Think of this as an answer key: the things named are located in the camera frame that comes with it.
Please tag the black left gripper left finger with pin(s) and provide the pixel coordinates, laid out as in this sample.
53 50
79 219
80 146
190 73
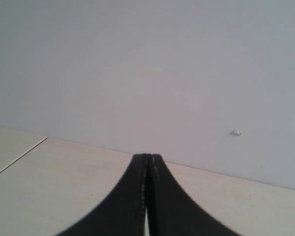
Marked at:
122 212

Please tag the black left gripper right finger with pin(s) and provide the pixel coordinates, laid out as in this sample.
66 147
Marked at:
170 210

